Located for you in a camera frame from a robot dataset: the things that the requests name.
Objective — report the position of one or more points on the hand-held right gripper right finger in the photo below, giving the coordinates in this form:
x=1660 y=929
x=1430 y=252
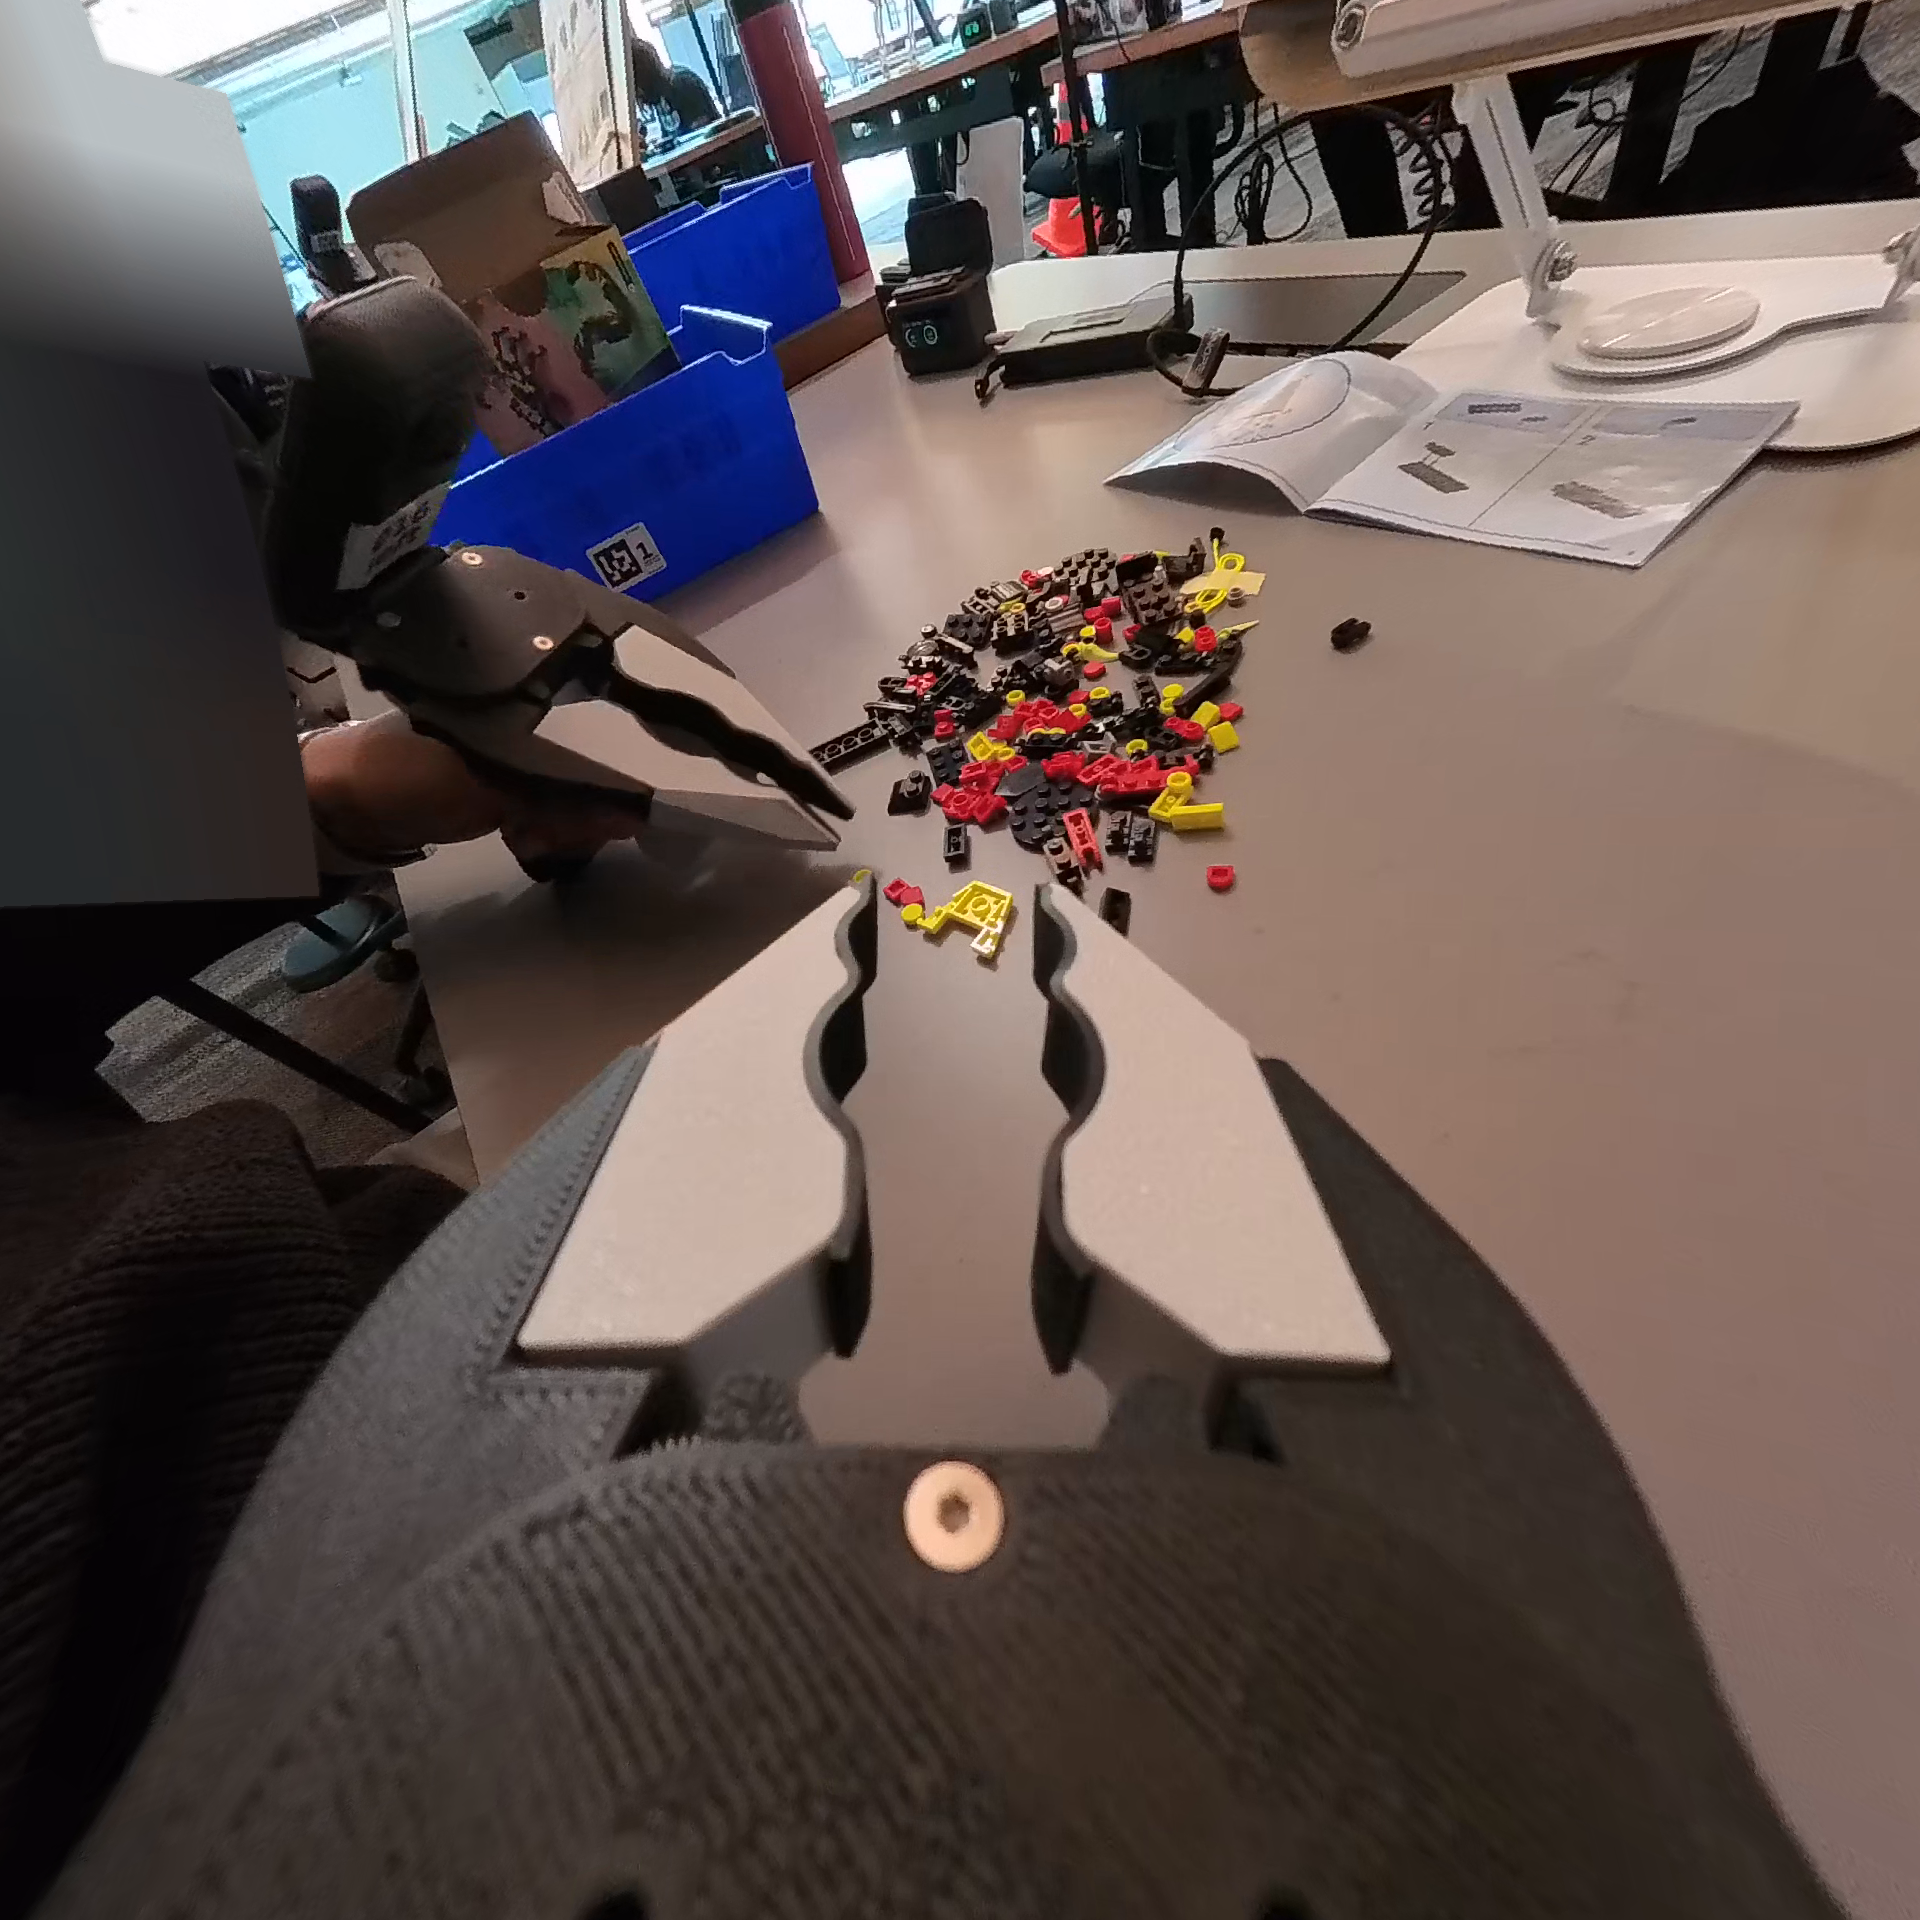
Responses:
x=1201 y=1199

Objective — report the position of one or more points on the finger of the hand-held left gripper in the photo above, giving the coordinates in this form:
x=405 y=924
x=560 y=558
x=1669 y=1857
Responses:
x=707 y=697
x=674 y=788

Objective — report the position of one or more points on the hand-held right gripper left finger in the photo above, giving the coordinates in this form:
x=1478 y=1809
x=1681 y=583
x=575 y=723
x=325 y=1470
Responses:
x=707 y=1187

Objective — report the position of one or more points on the long black holed lego plate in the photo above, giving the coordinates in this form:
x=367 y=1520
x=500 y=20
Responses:
x=856 y=743

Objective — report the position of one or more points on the pile of lego pieces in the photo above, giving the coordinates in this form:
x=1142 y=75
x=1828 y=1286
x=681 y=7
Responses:
x=1066 y=719

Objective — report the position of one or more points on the small red lego piece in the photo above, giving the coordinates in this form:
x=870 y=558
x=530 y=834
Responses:
x=904 y=897

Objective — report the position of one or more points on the yellow wedge lego plate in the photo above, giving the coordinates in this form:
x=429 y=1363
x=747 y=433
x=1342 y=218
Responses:
x=973 y=912

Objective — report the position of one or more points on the person's left hand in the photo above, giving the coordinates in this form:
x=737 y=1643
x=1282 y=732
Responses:
x=405 y=788

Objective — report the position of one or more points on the blue bin with tag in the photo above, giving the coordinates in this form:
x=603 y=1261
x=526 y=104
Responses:
x=674 y=465

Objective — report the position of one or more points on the cardboard box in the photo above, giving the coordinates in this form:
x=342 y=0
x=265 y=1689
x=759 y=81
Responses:
x=466 y=193

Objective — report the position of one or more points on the plain blue bin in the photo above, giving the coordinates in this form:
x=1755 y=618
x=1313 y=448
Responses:
x=749 y=255

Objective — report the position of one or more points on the black power station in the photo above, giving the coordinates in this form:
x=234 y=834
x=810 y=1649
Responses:
x=937 y=301

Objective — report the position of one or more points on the black power adapter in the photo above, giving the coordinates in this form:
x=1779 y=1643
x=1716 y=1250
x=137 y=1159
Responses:
x=1080 y=344

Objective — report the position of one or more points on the dark red bottle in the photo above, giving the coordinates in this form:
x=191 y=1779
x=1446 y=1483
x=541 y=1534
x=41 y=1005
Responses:
x=794 y=134

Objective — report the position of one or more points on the orange traffic cone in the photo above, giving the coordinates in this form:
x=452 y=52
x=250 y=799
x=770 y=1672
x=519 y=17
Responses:
x=1066 y=234

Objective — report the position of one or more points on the instruction booklet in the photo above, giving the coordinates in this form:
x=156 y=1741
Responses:
x=1500 y=465

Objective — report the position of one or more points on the white desk stand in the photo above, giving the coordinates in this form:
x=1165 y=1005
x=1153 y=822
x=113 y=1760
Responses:
x=1666 y=326

